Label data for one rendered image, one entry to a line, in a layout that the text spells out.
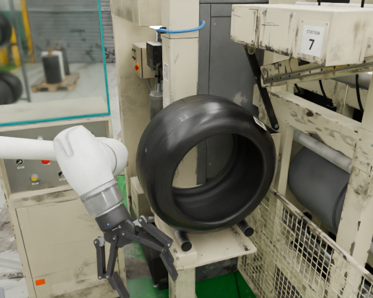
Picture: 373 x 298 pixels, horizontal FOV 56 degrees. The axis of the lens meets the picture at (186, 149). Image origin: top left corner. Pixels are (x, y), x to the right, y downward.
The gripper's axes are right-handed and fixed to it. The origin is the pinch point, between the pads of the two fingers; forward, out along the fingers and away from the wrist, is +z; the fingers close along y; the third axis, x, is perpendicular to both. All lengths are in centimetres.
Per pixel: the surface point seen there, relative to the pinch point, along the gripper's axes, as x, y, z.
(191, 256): -58, 6, 16
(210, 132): -47, -25, -25
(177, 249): -59, 10, 11
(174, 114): -52, -16, -37
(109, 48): -888, 200, -360
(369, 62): -30, -76, -22
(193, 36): -70, -35, -63
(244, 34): -64, -53, -52
